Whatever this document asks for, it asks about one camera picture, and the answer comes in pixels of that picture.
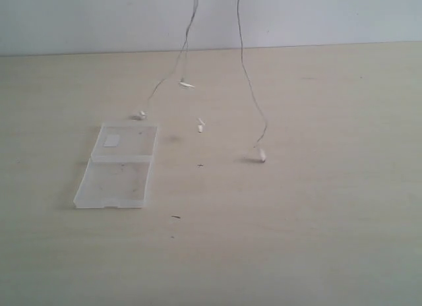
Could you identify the white wired earphones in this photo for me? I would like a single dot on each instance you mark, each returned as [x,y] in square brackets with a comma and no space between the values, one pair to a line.
[142,114]

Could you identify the clear plastic hinged case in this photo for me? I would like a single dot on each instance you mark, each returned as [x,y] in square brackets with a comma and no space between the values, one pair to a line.
[119,168]

